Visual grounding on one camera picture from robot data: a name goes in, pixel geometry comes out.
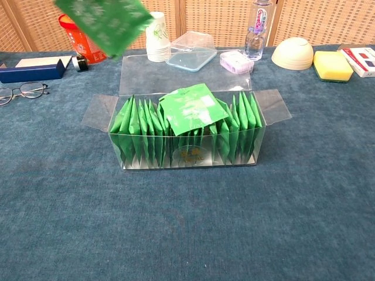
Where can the yellow sponge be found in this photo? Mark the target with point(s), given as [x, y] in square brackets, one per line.
[332, 65]

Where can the blue table cloth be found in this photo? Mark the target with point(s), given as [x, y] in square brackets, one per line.
[187, 219]

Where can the clear water bottle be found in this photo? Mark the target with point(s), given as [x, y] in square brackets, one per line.
[257, 35]

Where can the purple white lens case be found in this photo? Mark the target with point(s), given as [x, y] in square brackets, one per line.
[235, 62]

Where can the small black round object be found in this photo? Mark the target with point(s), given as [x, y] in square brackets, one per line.
[80, 63]

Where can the beige upturned bowl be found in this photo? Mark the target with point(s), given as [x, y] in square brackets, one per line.
[293, 54]

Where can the red white card box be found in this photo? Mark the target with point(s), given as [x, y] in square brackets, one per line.
[361, 61]

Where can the clear plastic box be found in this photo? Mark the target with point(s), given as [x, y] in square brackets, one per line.
[187, 76]

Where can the red canister orange lid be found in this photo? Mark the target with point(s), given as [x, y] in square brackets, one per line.
[85, 47]

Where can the clear plastic food container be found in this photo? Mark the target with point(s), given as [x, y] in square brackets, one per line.
[190, 55]

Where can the thin frame eyeglasses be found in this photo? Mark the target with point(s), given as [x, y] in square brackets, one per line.
[30, 89]

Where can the blue and white box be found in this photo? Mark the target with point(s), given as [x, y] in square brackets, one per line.
[29, 73]

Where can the stacked white paper cups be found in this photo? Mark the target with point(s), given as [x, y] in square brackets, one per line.
[158, 41]

